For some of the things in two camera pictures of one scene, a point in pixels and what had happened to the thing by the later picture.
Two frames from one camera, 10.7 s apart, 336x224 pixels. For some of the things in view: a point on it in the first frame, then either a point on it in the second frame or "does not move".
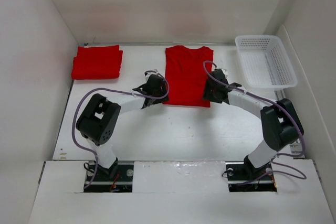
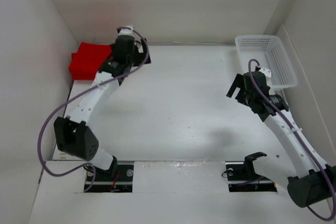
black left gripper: x=158 y=87 -> x=143 y=57
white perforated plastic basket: x=264 y=64 does not move
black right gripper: x=212 y=91 -> x=241 y=91
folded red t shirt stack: x=97 y=62 does not move
